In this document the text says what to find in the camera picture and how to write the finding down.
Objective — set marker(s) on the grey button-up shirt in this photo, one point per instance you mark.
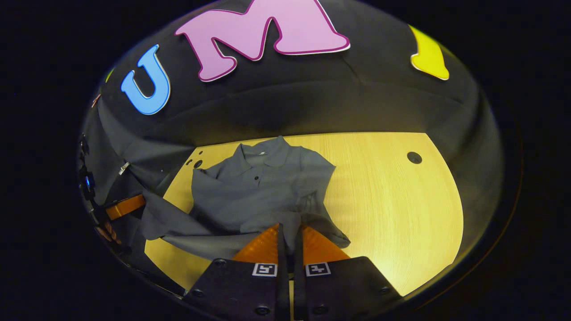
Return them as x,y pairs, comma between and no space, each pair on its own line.
258,191

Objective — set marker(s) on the black backdrop cloth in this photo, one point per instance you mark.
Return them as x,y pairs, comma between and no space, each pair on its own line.
357,102

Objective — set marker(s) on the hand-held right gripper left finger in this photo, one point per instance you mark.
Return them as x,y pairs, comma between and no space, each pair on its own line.
283,276

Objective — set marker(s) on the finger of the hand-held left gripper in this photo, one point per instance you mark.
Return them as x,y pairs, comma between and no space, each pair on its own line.
127,206

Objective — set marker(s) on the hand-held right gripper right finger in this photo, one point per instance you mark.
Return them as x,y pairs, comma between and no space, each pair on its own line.
298,276

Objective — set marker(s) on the silver clip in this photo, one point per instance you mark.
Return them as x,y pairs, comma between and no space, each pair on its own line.
124,168

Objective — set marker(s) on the copper clip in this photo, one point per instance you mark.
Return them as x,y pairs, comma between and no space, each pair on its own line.
96,100

